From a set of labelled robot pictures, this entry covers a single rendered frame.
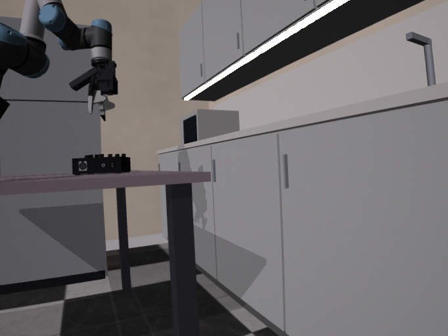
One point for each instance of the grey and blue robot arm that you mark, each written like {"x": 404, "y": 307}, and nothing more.
{"x": 24, "y": 51}

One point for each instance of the black lighting desk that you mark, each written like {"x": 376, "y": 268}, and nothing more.
{"x": 100, "y": 164}

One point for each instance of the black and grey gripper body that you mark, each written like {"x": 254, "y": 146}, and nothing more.
{"x": 106, "y": 76}

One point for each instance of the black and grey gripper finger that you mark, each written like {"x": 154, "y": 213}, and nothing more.
{"x": 94, "y": 97}
{"x": 104, "y": 106}

